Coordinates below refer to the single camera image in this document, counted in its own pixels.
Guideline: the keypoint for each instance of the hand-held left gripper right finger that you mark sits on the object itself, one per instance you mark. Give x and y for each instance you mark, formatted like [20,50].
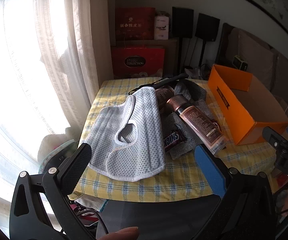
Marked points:
[209,170]

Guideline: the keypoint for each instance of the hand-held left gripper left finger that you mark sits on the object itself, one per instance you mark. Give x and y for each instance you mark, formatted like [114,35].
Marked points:
[76,165]

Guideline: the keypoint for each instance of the orange cardboard box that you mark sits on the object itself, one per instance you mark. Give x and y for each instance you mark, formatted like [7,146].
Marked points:
[234,110]

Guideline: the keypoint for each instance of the tall copper-capped bottle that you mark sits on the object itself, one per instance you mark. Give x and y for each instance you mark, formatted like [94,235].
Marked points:
[199,122]

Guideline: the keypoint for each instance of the short copper-lidded jar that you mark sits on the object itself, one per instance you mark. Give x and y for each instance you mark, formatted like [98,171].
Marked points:
[165,95]

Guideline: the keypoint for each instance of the person's left hand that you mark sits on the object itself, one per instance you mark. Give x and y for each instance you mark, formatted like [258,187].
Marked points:
[121,233]

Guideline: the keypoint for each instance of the brown chocolate bar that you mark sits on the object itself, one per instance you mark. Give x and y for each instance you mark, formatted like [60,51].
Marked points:
[172,140]

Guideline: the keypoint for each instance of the yellow checked tablecloth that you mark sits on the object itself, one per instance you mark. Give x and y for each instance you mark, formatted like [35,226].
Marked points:
[139,187]

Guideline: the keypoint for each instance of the grey mesh cloth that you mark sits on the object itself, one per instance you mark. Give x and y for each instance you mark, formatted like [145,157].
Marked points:
[139,130]

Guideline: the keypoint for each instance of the green portable radio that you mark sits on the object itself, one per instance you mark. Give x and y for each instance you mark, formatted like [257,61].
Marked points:
[240,63]

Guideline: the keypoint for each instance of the white plastic bag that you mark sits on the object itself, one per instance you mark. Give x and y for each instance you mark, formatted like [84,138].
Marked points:
[192,71]

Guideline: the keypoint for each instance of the brown sofa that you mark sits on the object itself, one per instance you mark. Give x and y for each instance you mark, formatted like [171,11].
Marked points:
[222,47]

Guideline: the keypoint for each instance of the black speaker stand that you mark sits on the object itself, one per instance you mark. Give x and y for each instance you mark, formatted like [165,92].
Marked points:
[203,52]

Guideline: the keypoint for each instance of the white sheer curtain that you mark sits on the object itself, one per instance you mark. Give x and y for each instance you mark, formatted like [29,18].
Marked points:
[46,55]

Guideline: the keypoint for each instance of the red gift box oval label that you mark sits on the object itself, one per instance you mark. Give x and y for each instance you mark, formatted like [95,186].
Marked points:
[139,62]

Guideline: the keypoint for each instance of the black speaker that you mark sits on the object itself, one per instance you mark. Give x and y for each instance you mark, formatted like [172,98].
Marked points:
[207,27]
[183,22]

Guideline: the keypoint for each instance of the white small carton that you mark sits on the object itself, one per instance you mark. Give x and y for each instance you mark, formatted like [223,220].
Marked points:
[162,27]

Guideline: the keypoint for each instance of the red gift box gold print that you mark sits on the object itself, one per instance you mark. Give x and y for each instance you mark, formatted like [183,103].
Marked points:
[134,25]

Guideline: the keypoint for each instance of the framed wall picture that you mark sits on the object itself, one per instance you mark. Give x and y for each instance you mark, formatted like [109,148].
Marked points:
[271,2]

